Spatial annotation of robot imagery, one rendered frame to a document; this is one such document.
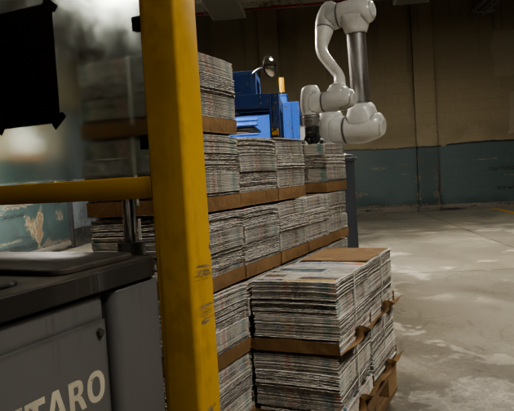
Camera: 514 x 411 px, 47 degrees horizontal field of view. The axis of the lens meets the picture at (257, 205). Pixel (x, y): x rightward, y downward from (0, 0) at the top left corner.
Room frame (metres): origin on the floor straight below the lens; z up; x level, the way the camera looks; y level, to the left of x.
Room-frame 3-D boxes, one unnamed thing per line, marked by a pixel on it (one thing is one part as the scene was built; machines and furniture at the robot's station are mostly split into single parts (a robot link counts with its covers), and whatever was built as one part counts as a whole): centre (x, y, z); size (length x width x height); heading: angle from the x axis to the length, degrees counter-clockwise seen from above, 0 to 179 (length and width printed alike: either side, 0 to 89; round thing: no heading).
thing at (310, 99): (3.06, -0.32, 1.30); 0.13 x 0.11 x 0.16; 60
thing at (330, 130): (3.34, -0.44, 1.17); 0.18 x 0.16 x 0.22; 60
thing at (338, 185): (2.86, -0.32, 0.86); 0.29 x 0.16 x 0.04; 154
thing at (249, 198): (2.09, 0.15, 0.86); 0.38 x 0.29 x 0.04; 64
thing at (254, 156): (2.09, 0.15, 0.95); 0.38 x 0.29 x 0.23; 64
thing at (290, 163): (2.35, 0.03, 0.95); 0.38 x 0.29 x 0.23; 65
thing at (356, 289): (2.15, -0.25, 0.30); 0.76 x 0.30 x 0.60; 155
